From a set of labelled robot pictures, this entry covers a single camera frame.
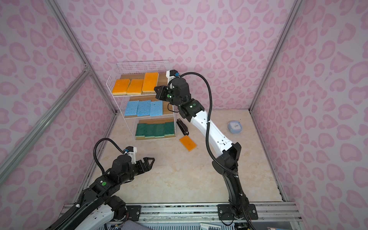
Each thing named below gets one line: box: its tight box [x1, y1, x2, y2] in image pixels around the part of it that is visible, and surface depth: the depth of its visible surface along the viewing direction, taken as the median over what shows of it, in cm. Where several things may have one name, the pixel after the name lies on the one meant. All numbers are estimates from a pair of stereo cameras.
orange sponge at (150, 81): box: [141, 71, 160, 93], surface depth 74 cm
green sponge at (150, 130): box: [144, 123, 157, 138], surface depth 106 cm
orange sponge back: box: [179, 135, 197, 152], surface depth 102 cm
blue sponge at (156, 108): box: [149, 100, 163, 117], surface depth 88 cm
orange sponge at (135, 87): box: [126, 79, 145, 95], surface depth 74 cm
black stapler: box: [176, 118, 190, 136], surface depth 107 cm
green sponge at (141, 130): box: [135, 123, 148, 138], surface depth 106 cm
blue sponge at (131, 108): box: [124, 100, 140, 116], surface depth 88 cm
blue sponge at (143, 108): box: [136, 100, 151, 117], surface depth 88 cm
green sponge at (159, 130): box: [154, 123, 165, 138], surface depth 106 cm
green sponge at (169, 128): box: [164, 121, 175, 137], surface depth 106 cm
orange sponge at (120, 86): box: [112, 78, 131, 96], surface depth 74 cm
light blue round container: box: [227, 120, 242, 134], surface depth 109 cm
